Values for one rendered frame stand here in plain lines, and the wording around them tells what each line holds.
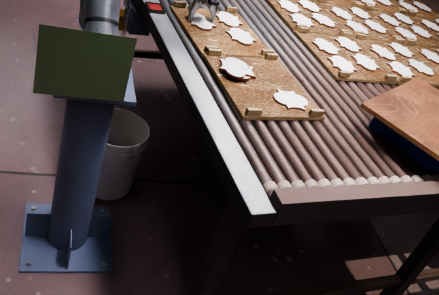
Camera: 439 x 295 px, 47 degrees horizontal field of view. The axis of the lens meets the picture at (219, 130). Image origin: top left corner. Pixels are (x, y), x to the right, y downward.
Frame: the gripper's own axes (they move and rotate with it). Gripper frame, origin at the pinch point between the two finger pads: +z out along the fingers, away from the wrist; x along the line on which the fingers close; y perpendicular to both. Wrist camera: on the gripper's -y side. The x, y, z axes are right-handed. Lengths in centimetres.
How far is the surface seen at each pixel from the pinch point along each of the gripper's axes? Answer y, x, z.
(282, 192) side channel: -104, 15, 8
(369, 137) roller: -77, -41, 9
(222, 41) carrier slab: -15.2, -4.2, 2.0
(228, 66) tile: -39.8, 4.8, 1.1
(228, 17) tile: 5.4, -16.0, -0.8
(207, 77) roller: -40.1, 12.5, 5.9
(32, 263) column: -39, 69, 97
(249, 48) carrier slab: -19.9, -15.2, 2.4
